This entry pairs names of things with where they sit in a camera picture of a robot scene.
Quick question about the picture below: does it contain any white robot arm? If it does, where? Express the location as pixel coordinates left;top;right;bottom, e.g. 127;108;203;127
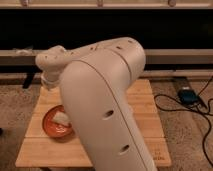
35;37;157;171

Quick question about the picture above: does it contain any orange plate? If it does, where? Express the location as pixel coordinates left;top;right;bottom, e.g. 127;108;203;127
42;105;74;138

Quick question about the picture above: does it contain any white bread slice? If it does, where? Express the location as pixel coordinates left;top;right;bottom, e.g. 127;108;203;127
53;112;69;126

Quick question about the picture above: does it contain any black cable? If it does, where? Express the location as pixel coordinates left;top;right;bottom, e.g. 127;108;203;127
153;75;213;168

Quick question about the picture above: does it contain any dark blue power adapter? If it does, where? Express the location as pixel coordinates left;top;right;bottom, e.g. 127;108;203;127
178;87;198;105

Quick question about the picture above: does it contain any wooden table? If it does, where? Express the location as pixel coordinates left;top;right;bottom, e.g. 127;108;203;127
16;79;171;168

